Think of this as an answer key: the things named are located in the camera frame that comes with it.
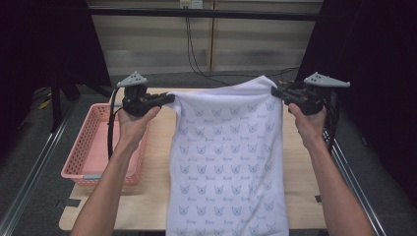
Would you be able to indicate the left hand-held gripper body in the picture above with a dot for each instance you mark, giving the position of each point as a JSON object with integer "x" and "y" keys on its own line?
{"x": 137, "y": 100}

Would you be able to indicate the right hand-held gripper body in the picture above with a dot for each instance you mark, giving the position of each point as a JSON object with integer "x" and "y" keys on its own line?
{"x": 309, "y": 100}

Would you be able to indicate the pink plastic basket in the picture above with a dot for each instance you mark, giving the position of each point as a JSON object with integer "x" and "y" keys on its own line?
{"x": 95, "y": 147}

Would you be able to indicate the white printed towel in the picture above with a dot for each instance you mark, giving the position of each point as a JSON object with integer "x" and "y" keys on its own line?
{"x": 229, "y": 157}

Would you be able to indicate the person's right hand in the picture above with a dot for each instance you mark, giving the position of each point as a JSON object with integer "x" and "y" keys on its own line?
{"x": 309, "y": 128}

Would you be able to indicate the person's left hand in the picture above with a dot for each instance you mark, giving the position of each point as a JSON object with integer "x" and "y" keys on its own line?
{"x": 134, "y": 129}

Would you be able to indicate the black curtain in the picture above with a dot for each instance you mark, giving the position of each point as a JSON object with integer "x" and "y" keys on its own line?
{"x": 377, "y": 114}
{"x": 42, "y": 49}

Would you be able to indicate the black metal stand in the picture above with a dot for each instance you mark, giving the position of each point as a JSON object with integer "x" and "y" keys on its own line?
{"x": 56, "y": 105}

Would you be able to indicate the black horizontal bar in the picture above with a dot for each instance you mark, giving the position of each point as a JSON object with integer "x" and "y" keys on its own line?
{"x": 203, "y": 14}

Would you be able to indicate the yellow floor item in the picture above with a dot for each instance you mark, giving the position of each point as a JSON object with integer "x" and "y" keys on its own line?
{"x": 45, "y": 104}

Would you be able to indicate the grey tape piece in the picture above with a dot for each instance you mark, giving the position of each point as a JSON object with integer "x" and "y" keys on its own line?
{"x": 69, "y": 203}
{"x": 318, "y": 198}

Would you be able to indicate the white wall socket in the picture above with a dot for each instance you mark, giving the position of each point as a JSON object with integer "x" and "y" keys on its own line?
{"x": 191, "y": 4}

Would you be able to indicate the metal floor rail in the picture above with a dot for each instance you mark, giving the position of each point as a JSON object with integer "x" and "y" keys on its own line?
{"x": 360, "y": 200}
{"x": 36, "y": 167}

